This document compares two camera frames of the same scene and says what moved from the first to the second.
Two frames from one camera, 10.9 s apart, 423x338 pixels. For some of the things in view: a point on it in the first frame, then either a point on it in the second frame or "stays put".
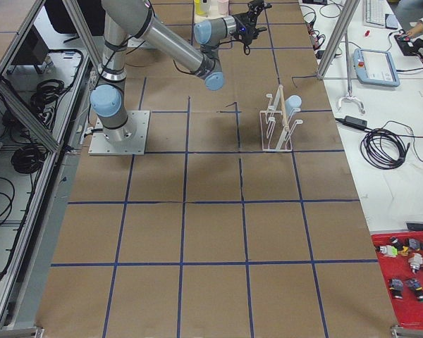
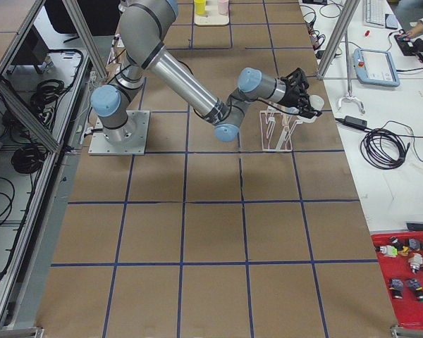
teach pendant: x=376 y=67 stays put
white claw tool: x=349 y=96 stays put
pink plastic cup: x=223 y=8 stays put
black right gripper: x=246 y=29 -> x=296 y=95
